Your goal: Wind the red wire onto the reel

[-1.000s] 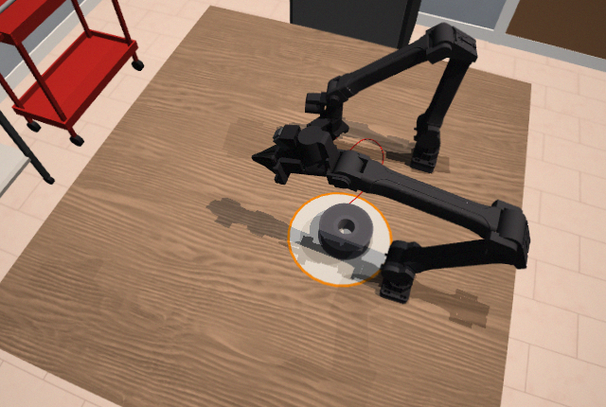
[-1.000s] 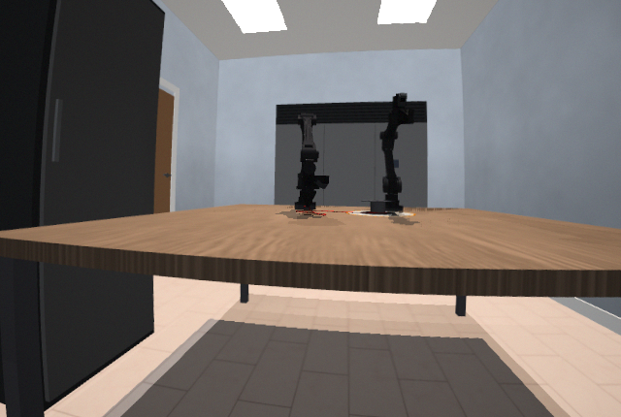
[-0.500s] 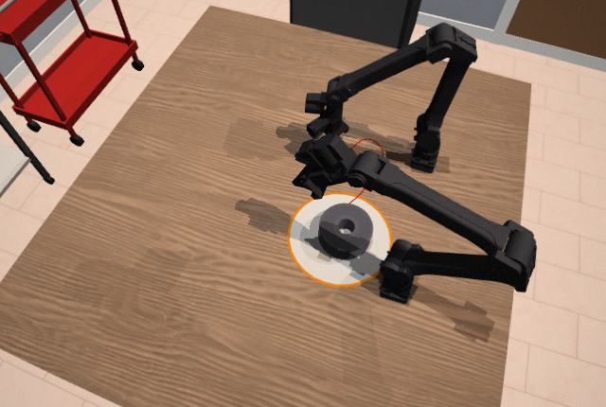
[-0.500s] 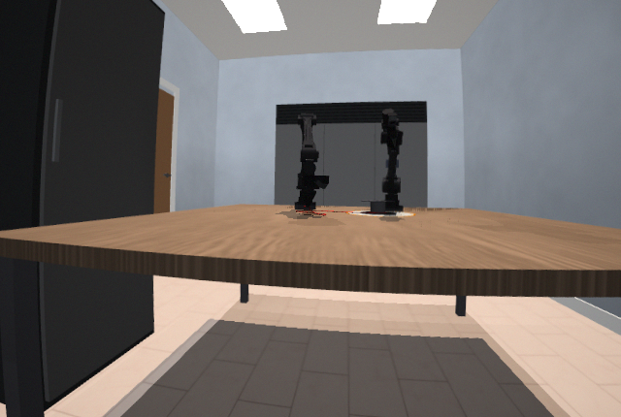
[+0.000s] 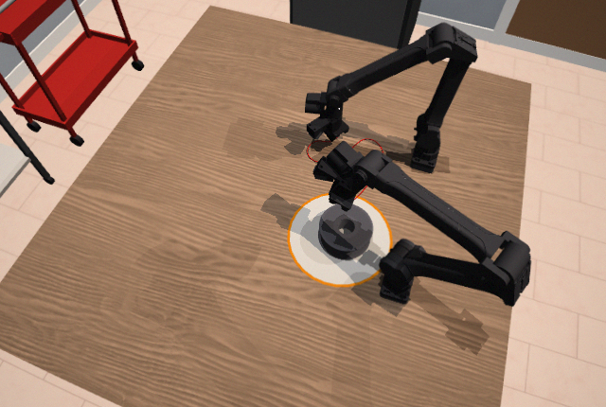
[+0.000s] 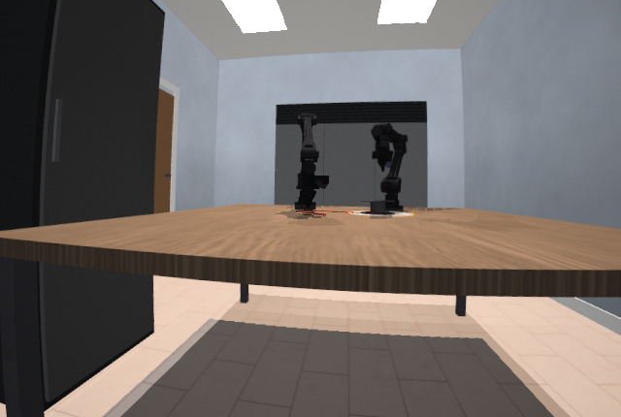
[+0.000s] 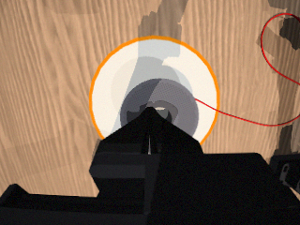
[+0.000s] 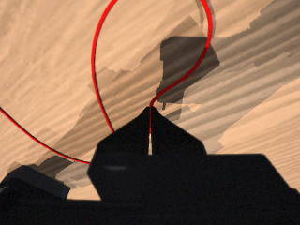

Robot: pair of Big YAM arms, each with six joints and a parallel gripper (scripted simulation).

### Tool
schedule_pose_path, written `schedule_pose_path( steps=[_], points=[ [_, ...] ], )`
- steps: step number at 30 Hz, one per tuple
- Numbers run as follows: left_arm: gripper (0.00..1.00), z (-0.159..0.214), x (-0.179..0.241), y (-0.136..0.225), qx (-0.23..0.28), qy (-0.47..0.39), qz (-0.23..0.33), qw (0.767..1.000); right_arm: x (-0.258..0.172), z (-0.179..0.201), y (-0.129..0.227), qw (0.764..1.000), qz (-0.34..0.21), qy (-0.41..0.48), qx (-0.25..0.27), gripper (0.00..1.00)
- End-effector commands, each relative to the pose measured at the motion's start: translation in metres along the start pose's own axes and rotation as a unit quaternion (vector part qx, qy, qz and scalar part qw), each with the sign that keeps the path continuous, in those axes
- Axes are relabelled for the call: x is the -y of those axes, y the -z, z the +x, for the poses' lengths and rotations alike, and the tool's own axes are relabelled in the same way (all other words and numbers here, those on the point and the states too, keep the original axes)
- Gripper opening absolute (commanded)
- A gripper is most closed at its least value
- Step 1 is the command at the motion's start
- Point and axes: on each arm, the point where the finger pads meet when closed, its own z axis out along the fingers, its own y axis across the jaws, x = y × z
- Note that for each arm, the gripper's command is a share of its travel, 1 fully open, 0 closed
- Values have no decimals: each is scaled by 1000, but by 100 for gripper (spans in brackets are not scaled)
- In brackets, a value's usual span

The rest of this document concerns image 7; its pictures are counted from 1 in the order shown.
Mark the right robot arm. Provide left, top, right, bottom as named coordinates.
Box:
left=276, top=159, right=300, bottom=194

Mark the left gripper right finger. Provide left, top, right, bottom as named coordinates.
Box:
left=150, top=107, right=203, bottom=154

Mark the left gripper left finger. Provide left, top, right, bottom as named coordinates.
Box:
left=96, top=107, right=150, bottom=154

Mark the orange painted ring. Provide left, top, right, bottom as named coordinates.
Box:
left=89, top=36, right=220, bottom=145

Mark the white flat circular area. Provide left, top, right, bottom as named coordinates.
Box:
left=92, top=39, right=218, bottom=143

